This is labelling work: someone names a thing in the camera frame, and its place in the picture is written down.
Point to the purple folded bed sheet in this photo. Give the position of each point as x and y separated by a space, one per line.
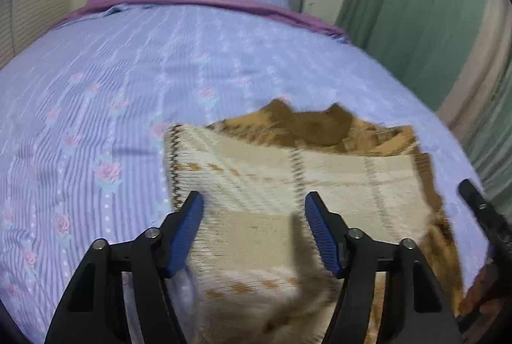
253 7

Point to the person's right hand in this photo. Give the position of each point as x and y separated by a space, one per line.
475 298

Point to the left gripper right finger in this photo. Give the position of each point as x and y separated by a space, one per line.
414 307

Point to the lavender floral bedspread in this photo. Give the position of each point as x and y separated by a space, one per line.
85 109

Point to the brown cream plaid knit sweater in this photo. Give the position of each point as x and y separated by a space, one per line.
255 268

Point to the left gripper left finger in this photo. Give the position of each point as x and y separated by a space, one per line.
92 308

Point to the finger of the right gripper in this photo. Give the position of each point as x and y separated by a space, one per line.
493 224

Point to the green curtain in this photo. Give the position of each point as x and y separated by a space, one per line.
424 44

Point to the beige sheer curtain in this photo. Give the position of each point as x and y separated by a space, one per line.
481 72

